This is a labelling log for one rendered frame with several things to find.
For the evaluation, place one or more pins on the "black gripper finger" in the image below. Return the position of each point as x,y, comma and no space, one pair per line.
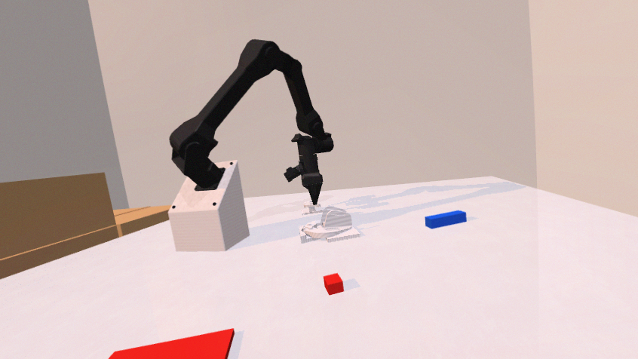
314,191

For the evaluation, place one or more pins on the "blue rectangular block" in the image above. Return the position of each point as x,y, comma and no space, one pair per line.
445,219

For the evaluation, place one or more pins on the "red cube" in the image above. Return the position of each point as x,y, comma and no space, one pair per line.
333,284

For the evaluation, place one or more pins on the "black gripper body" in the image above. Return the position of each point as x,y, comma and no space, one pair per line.
310,166

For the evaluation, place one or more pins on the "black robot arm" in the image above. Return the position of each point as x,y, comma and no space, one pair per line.
193,140

